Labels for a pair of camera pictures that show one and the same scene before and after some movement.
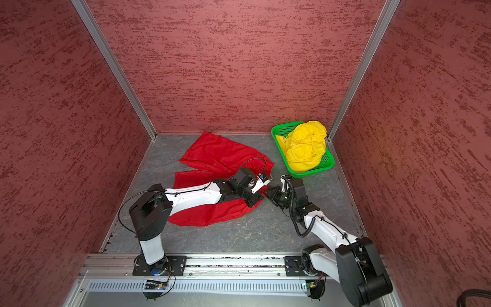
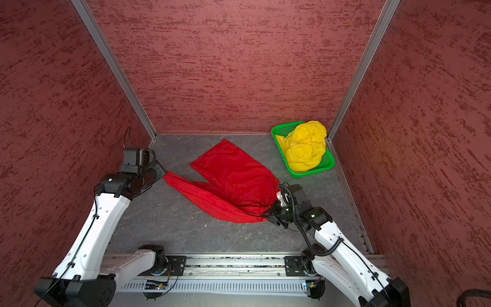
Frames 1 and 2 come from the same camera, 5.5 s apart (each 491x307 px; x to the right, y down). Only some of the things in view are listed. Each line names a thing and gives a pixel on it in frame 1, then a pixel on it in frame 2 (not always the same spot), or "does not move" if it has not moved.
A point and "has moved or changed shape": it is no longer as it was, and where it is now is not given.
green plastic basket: [327, 163] does not move
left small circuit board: [153, 284] does not move
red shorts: [223, 160] has moved or changed shape
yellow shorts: [304, 145] does not move
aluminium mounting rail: [122, 265] does not move
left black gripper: [255, 197] -> [160, 171]
